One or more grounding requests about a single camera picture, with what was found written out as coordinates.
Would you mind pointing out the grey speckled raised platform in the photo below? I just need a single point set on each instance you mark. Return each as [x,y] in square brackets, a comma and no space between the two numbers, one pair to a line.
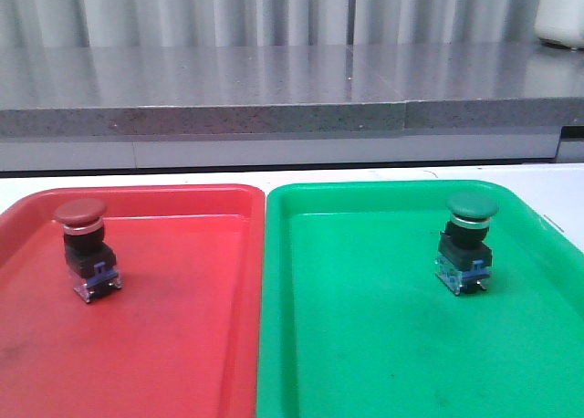
[125,109]

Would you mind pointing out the green plastic tray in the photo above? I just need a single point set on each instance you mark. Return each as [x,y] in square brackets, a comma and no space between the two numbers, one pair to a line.
[355,323]

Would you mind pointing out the green mushroom push button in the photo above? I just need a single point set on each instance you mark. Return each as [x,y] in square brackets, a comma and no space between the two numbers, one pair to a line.
[464,260]

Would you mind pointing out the red mushroom push button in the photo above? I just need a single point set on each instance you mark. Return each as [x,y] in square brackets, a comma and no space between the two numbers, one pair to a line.
[91,262]

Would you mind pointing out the white object on platform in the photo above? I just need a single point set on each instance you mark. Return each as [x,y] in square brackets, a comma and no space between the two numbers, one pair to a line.
[560,22]

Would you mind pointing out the red plastic tray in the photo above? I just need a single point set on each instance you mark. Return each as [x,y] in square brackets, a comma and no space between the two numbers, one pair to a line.
[178,340]

